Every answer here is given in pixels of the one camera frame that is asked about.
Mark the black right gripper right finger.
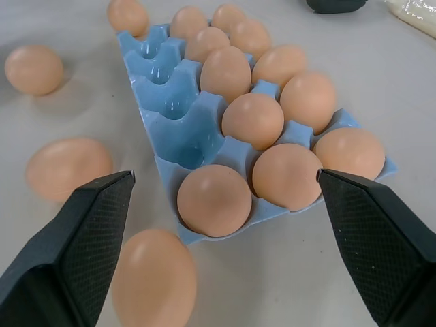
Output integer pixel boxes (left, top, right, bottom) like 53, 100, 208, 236
315, 168, 436, 327

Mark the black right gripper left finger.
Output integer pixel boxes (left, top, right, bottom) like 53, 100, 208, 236
0, 170, 136, 327

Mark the brown egg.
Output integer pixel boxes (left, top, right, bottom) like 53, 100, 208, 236
176, 164, 253, 238
4, 44, 65, 96
211, 3, 247, 33
251, 143, 324, 211
200, 45, 252, 104
185, 26, 232, 64
25, 137, 114, 203
221, 93, 285, 151
251, 44, 309, 92
169, 5, 209, 40
111, 228, 198, 327
312, 127, 386, 181
229, 19, 273, 60
106, 0, 150, 37
279, 72, 337, 136

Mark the blue plastic egg tray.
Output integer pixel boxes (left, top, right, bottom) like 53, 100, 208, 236
116, 22, 399, 246

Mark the white plastic bag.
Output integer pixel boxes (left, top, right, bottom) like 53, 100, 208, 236
384, 0, 436, 40

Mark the black rounded object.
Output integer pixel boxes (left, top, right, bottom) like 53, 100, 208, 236
305, 0, 367, 14

